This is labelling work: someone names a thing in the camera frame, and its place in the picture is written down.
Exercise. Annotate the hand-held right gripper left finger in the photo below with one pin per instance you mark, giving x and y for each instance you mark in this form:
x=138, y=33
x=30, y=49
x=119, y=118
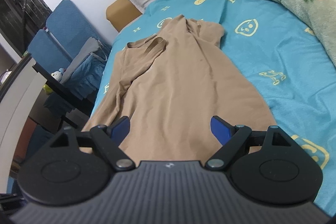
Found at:
x=120, y=130

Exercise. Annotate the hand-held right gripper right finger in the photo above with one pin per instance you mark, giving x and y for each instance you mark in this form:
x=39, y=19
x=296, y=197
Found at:
x=220, y=130

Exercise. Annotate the tan printed t-shirt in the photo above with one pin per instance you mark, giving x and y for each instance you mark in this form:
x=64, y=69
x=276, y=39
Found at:
x=178, y=82

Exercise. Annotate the grey cloth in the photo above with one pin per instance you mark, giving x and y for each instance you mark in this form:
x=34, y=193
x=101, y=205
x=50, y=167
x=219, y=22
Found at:
x=84, y=56

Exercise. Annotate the green ball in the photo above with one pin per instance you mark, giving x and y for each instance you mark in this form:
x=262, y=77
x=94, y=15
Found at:
x=48, y=88

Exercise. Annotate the small plush toy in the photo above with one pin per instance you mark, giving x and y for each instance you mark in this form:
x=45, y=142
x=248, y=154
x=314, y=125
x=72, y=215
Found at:
x=57, y=74

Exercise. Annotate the teal printed bedsheet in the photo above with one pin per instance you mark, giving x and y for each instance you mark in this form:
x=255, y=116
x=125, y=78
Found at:
x=275, y=56

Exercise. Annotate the white desk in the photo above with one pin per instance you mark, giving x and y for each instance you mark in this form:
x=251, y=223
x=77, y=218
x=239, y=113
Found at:
x=23, y=98

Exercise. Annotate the blue covered chair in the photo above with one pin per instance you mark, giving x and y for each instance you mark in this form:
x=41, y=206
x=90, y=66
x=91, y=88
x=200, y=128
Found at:
x=47, y=45
x=71, y=19

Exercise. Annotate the tan padded headboard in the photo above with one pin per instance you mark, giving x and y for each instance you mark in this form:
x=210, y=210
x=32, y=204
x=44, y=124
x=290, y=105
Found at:
x=120, y=12

